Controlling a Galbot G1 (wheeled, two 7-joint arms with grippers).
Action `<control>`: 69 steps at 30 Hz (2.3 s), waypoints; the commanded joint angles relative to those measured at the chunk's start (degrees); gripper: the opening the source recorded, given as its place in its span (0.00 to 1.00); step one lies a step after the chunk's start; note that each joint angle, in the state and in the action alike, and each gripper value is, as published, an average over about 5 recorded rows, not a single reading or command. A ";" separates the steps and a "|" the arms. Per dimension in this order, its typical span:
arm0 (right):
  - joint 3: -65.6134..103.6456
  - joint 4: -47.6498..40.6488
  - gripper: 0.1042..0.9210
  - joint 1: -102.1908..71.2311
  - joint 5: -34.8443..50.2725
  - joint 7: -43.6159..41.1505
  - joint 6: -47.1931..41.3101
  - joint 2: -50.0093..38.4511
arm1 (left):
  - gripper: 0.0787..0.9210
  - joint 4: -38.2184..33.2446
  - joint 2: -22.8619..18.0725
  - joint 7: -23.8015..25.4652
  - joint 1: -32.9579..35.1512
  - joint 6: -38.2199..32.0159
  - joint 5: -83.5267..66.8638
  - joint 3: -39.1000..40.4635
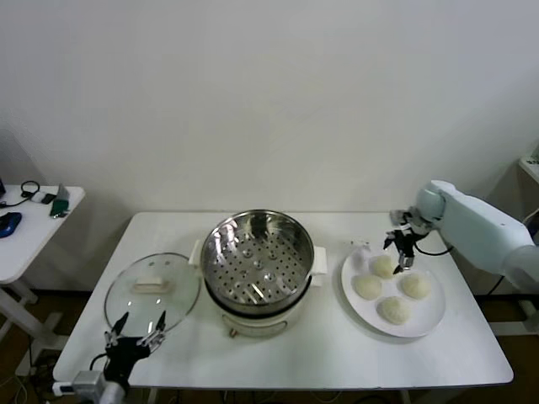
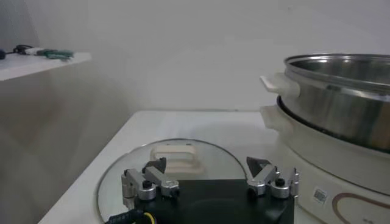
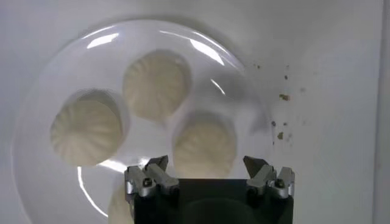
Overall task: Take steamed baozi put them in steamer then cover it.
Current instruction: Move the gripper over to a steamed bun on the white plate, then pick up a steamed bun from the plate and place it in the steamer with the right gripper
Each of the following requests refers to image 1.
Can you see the white round plate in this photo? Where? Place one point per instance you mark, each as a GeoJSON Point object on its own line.
{"type": "Point", "coordinates": [421, 320]}

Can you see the stainless steel steamer basket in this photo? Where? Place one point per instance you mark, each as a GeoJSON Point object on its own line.
{"type": "Point", "coordinates": [257, 261]}

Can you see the white side table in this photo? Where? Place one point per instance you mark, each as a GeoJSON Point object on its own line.
{"type": "Point", "coordinates": [29, 248]}

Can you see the cream electric cooking pot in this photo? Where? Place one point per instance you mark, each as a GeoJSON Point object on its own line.
{"type": "Point", "coordinates": [252, 326]}

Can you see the dark green flat object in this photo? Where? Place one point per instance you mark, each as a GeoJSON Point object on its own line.
{"type": "Point", "coordinates": [60, 208]}

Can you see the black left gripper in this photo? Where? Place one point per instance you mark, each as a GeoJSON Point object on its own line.
{"type": "Point", "coordinates": [124, 353]}

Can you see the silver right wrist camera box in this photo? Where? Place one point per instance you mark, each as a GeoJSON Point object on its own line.
{"type": "Point", "coordinates": [398, 216]}

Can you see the blue computer mouse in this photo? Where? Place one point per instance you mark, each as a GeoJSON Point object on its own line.
{"type": "Point", "coordinates": [9, 223]}

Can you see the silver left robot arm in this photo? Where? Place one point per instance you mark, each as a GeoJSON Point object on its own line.
{"type": "Point", "coordinates": [113, 395]}

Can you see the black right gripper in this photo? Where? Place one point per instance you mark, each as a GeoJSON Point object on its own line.
{"type": "Point", "coordinates": [409, 236]}

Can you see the white steamed baozi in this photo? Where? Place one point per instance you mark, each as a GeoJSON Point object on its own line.
{"type": "Point", "coordinates": [381, 267]}
{"type": "Point", "coordinates": [367, 287]}
{"type": "Point", "coordinates": [393, 310]}
{"type": "Point", "coordinates": [416, 286]}

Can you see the small black device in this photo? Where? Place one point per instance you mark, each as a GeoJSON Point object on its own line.
{"type": "Point", "coordinates": [49, 198]}

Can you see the white floor stand frame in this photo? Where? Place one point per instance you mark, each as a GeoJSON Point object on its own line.
{"type": "Point", "coordinates": [513, 329]}

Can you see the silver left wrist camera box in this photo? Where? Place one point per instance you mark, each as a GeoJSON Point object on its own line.
{"type": "Point", "coordinates": [88, 382]}

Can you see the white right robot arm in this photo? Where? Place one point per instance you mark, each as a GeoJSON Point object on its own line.
{"type": "Point", "coordinates": [476, 227]}

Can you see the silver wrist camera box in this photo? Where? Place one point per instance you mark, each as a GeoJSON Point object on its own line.
{"type": "Point", "coordinates": [88, 382]}
{"type": "Point", "coordinates": [398, 216]}

